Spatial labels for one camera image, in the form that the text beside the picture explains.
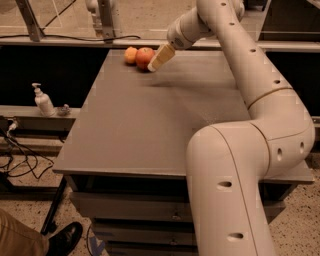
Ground black floor cables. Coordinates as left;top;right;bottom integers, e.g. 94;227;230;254
0;128;55;179

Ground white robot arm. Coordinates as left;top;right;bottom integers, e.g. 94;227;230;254
148;0;315;256

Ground black stand leg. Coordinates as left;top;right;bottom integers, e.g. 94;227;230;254
40;178;67;235

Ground black cable on ledge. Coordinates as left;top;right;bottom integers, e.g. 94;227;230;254
0;33;142;44

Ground grey drawer cabinet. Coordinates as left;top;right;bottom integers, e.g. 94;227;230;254
54;50;307;256

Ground orange fruit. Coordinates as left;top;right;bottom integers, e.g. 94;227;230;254
124;47;137;64

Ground black shoe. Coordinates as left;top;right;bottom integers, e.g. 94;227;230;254
46;222;83;256

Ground small grey metal object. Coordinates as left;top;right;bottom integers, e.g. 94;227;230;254
57;104;71;116

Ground white plug connector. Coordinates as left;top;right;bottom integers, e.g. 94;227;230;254
7;120;19;137

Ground metal bracket post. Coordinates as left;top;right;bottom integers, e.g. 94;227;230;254
15;0;43;42
97;0;121;39

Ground left metal bracket post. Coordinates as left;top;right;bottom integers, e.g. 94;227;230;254
15;0;43;42

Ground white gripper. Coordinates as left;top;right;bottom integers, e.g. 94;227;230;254
147;15;200;72

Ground red apple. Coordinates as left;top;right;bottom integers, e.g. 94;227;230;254
135;47;155;70

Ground middle metal bracket post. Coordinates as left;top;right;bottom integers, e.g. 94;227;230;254
97;0;121;39

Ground tan trouser leg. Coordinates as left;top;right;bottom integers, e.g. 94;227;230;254
0;209;49;256

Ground white pump dispenser bottle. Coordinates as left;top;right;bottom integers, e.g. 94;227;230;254
32;83;55;117

